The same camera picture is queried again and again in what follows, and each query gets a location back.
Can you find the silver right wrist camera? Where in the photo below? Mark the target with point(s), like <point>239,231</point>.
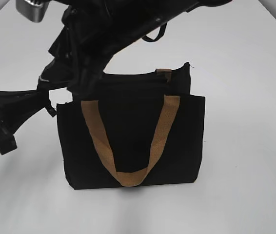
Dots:
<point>33,10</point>

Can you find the black canvas tote bag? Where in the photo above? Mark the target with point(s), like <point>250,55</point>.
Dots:
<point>134,130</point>

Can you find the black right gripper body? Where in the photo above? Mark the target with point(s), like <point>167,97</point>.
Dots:
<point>77,64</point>

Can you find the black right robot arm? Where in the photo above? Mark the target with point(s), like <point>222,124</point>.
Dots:
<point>95,30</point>

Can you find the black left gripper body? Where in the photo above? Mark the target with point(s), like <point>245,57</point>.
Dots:
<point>16,107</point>

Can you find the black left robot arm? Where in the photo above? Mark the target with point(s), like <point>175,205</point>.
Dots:
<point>16,107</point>

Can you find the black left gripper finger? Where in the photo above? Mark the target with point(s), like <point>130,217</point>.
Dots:
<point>52,112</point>

